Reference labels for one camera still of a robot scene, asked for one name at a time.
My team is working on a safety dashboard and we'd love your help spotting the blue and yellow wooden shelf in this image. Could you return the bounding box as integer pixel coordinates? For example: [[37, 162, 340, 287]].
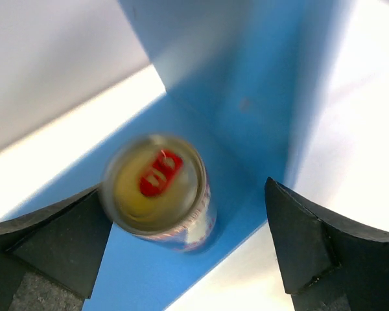
[[0, 1, 347, 310]]

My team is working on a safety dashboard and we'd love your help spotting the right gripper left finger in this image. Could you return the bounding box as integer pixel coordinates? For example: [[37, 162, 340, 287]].
[[0, 187, 112, 310]]

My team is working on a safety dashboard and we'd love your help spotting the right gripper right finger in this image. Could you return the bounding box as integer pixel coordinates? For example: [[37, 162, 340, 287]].
[[265, 178, 389, 310]]

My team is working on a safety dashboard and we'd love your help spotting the blue Red Bull can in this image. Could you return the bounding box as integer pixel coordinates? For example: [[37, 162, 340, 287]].
[[99, 134, 217, 252]]

